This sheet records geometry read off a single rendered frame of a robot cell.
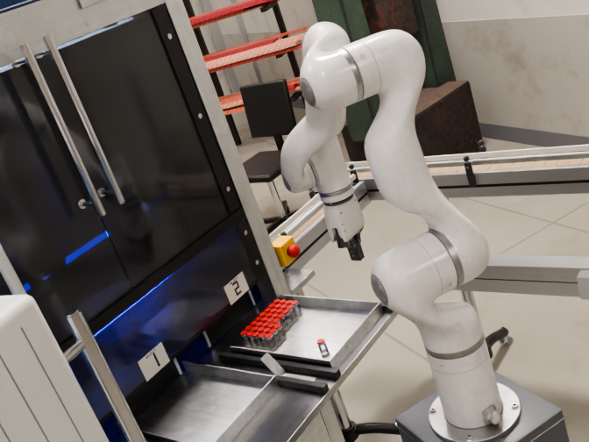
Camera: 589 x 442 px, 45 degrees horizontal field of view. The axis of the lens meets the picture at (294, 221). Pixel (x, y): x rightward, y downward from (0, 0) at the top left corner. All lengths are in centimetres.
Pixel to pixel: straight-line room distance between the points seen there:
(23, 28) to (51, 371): 87
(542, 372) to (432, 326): 173
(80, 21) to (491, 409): 123
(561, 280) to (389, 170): 147
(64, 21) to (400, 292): 97
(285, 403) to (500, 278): 124
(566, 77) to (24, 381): 423
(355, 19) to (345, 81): 341
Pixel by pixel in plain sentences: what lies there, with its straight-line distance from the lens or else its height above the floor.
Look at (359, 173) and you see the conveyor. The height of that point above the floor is 93.
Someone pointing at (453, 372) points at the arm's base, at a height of 101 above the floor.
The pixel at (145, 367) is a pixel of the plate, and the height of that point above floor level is 102.
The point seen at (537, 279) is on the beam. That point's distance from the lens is 270.
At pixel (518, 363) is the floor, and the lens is 315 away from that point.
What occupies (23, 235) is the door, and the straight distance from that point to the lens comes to 165.
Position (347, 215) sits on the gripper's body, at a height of 122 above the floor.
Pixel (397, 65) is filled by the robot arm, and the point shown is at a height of 160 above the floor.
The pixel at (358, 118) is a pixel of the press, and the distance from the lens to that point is 480.
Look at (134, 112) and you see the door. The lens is 184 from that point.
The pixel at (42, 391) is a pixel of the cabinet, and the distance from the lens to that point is 105.
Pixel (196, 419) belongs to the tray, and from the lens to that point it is 184.
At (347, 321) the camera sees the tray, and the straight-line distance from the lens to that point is 197.
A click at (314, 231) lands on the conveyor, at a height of 92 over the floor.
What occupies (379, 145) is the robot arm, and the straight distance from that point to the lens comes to 129.
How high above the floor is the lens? 187
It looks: 21 degrees down
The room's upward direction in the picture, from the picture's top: 19 degrees counter-clockwise
